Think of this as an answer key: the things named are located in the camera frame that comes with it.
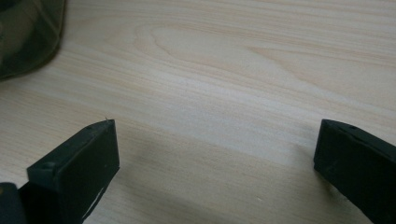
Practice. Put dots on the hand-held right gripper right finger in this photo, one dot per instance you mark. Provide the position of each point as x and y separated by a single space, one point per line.
358 168

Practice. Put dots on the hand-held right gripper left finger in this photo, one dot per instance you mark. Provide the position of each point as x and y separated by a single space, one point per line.
77 174

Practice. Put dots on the clear plastic storage box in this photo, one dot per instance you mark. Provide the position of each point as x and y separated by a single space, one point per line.
28 34

